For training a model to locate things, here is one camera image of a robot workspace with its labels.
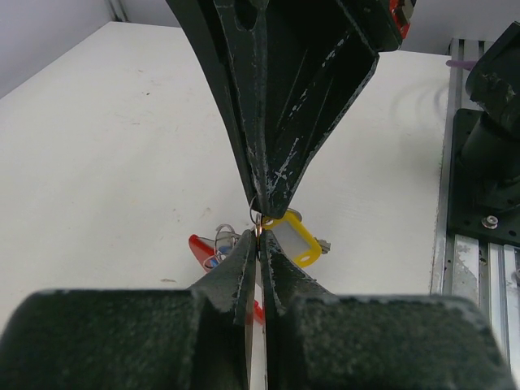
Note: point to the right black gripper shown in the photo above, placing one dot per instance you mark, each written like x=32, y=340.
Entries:
x=283, y=74

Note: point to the right aluminium frame post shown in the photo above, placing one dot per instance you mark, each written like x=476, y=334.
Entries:
x=116, y=10

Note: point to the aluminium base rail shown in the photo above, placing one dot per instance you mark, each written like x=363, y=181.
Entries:
x=477, y=239

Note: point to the blue tag key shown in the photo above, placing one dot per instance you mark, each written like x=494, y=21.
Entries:
x=215, y=257

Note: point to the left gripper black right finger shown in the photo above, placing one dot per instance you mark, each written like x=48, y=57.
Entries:
x=316, y=339

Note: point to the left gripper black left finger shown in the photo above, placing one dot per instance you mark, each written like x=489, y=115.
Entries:
x=194, y=338

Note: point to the yellow tag silver key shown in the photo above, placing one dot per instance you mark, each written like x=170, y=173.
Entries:
x=295, y=240

